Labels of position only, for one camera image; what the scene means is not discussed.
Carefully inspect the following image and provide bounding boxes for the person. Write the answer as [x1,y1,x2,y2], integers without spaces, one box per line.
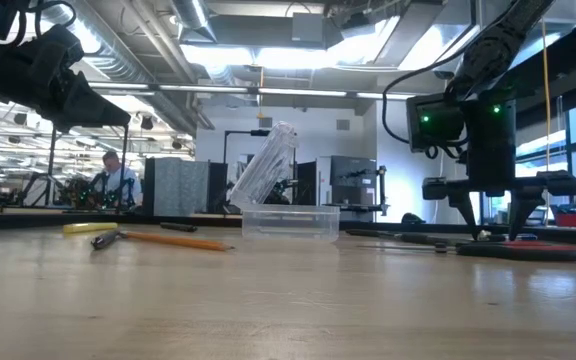
[100,150,144,210]

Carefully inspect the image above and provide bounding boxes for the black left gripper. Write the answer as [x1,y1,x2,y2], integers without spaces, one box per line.
[0,23,132,132]

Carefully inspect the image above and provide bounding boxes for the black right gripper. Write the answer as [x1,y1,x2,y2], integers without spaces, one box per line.
[421,99,576,242]

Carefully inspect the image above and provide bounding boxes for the black robot workstation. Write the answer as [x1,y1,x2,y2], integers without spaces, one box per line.
[330,155,390,217]

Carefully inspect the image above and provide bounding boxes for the yellow cable with plug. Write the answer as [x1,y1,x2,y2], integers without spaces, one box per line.
[540,17,553,174]

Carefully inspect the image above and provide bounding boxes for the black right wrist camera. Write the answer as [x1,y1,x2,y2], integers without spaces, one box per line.
[406,93,465,153]

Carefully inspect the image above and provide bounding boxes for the black aluminium table frame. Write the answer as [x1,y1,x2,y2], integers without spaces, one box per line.
[0,208,576,247]

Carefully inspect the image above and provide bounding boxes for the yellow highlighter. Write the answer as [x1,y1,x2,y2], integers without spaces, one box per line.
[62,222,119,235]

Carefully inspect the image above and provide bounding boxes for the red and black scissors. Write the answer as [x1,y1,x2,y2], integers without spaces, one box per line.
[356,238,576,263]

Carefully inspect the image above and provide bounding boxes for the clear plastic supply box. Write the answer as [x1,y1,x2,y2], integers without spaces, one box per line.
[228,120,342,244]

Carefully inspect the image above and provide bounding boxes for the orange pencil with eraser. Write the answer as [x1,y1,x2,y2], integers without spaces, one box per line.
[117,230,236,252]

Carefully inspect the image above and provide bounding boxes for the grey partition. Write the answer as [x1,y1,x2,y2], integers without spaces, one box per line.
[142,156,210,217]

